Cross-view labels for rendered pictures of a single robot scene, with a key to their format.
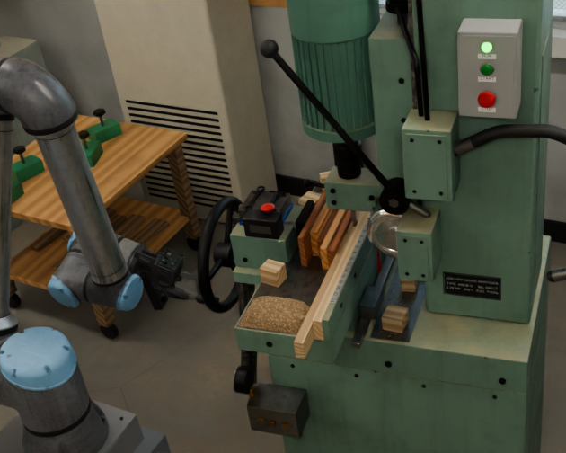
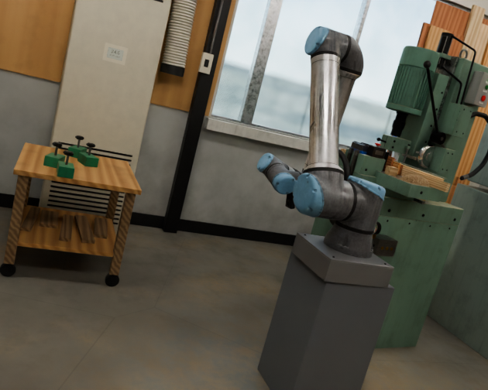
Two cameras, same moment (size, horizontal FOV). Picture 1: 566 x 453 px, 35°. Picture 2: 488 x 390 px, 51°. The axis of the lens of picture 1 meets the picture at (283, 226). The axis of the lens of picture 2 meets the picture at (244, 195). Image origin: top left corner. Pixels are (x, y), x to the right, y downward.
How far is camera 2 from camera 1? 268 cm
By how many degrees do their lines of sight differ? 55
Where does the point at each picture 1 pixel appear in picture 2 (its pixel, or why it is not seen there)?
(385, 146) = (427, 120)
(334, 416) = not seen: hidden behind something
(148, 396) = (177, 309)
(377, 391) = (413, 231)
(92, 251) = not seen: hidden behind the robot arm
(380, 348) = (423, 206)
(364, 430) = (398, 257)
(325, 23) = (434, 62)
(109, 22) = (70, 87)
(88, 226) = not seen: hidden behind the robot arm
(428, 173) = (462, 124)
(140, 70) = (82, 121)
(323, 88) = (421, 89)
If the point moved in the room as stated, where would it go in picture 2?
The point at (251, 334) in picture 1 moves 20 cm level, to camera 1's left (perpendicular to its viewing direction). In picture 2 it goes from (416, 187) to (401, 188)
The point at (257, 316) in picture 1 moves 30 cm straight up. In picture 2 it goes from (417, 179) to (439, 113)
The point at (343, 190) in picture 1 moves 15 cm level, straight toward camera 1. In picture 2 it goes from (397, 141) to (426, 149)
